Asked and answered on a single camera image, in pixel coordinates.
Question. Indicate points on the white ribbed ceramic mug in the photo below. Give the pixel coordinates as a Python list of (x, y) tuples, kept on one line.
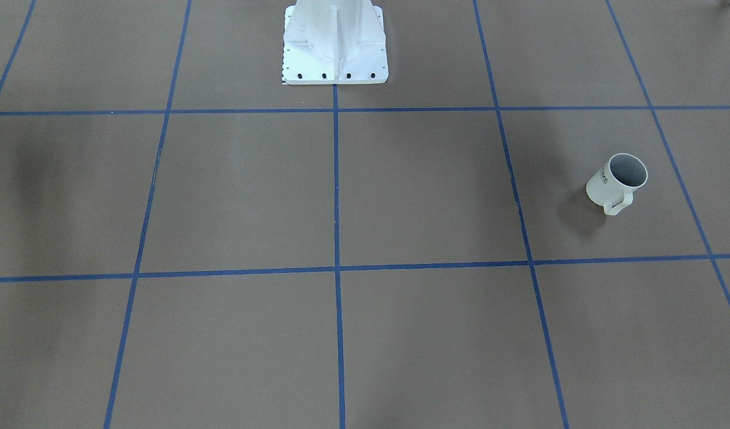
[(614, 185)]

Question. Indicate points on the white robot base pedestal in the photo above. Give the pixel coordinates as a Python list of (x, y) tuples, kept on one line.
[(334, 43)]

